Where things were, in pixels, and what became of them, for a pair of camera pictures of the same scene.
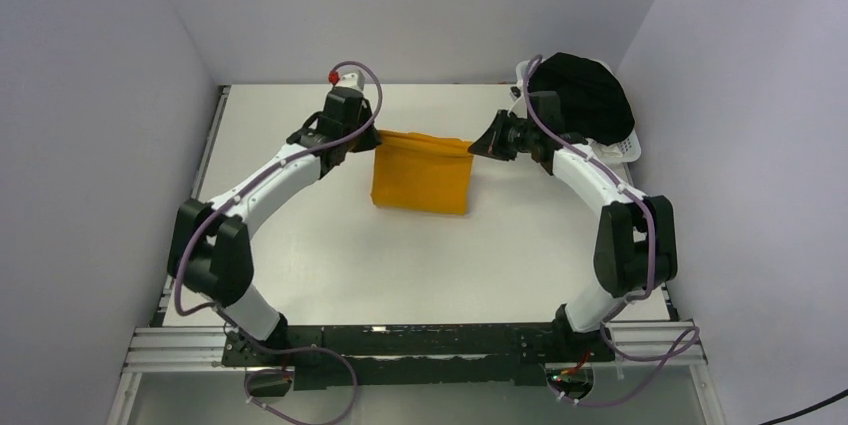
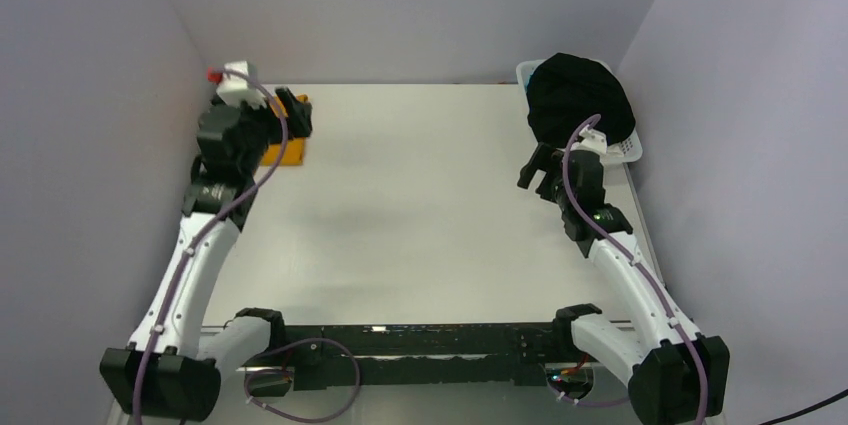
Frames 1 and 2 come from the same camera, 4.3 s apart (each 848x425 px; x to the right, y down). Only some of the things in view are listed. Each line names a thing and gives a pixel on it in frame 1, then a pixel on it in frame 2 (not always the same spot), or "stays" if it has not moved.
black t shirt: (593, 104) stays
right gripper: (491, 144) -> (546, 160)
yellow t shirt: (422, 172) -> (295, 148)
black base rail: (417, 356) stays
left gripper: (370, 142) -> (299, 113)
